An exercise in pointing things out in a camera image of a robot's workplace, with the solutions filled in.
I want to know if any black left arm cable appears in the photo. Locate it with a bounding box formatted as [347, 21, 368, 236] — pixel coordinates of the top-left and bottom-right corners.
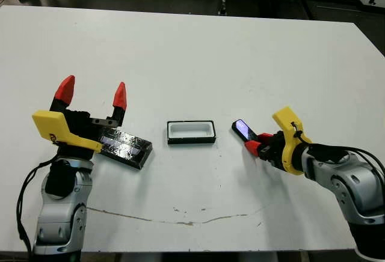
[16, 161, 58, 257]

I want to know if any glossy black box lid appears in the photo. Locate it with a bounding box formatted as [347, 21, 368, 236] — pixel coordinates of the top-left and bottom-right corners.
[96, 126, 154, 171]

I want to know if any black box base white insert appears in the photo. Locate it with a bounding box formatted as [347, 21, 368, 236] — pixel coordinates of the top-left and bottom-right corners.
[166, 119, 217, 146]

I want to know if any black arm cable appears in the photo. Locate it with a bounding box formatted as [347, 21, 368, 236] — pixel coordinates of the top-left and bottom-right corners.
[306, 141, 385, 190]
[16, 161, 58, 257]

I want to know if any left gripper yellow mount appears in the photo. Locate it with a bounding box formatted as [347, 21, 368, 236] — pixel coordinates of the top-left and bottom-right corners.
[31, 75, 127, 160]

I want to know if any right gripper yellow mount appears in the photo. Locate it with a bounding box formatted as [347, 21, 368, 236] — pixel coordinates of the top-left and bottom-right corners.
[244, 105, 313, 175]

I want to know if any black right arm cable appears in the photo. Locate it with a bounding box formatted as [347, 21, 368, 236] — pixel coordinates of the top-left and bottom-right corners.
[306, 141, 385, 190]

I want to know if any slim black camera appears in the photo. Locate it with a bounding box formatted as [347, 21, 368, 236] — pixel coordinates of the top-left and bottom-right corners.
[231, 119, 259, 142]

